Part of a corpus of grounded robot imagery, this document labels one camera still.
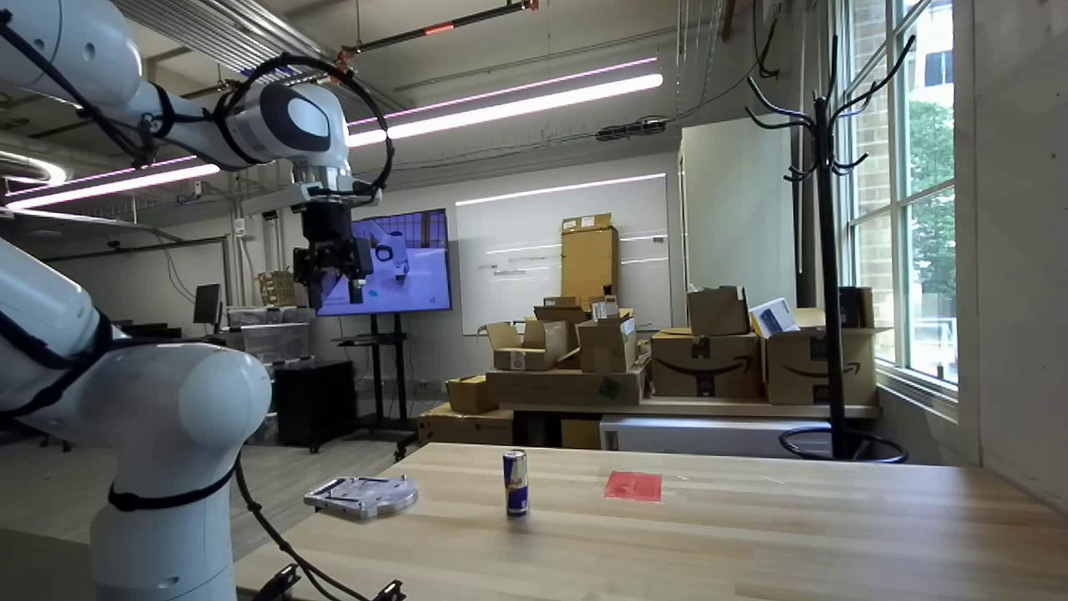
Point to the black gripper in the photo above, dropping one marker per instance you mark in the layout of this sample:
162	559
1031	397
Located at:
330	237

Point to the blue silver energy drink can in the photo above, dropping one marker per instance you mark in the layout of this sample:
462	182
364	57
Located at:
515	487

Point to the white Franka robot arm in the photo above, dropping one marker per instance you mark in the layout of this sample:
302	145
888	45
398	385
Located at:
167	411

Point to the large TV screen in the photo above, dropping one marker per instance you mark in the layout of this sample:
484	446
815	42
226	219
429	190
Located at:
411	262

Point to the black rolling TV stand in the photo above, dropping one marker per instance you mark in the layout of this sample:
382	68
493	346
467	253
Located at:
398	380

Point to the black equipment cabinet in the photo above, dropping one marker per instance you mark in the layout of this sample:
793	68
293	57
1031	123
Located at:
315	401

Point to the small desk monitor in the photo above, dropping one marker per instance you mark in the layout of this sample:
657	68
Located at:
209	306

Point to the small cube cardboard box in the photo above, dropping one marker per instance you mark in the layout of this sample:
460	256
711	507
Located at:
470	396

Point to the large labelled cardboard box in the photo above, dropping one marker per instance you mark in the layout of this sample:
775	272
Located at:
462	425

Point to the small taped cardboard box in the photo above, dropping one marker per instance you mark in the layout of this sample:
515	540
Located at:
521	359

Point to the stacked brown cardboard box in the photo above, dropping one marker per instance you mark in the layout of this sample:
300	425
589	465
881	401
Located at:
537	332

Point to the long flat cardboard box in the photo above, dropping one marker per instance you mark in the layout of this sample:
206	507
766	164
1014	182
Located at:
556	390

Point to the long ceiling light strip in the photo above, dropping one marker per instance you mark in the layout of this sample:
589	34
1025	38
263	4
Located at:
501	108

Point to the tall upright cardboard box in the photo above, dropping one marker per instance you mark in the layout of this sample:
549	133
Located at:
589	262

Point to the medium upright cardboard box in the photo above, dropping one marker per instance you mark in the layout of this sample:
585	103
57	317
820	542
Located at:
607	350

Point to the dark ceiling-mounted fixture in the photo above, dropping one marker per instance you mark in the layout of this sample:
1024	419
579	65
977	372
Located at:
631	133

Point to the red paper mark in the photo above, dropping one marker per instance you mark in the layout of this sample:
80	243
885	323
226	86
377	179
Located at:
635	487

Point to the Amazon smile cardboard box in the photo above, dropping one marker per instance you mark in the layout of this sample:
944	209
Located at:
701	370
798	370

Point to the open cardboard box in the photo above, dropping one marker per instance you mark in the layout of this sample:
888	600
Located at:
719	312

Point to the white tall cabinet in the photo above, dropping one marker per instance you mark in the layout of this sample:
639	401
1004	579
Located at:
735	211

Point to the white book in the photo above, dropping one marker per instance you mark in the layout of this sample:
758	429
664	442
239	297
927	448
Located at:
775	317

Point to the black coat rack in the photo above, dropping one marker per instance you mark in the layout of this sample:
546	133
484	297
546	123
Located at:
902	187
828	278

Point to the small dark-trimmed cardboard box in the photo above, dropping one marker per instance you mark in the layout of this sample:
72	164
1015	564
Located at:
857	306

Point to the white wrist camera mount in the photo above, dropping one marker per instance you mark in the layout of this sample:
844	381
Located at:
322	196

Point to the wall whiteboard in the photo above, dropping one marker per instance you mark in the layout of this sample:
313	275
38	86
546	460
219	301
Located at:
521	234

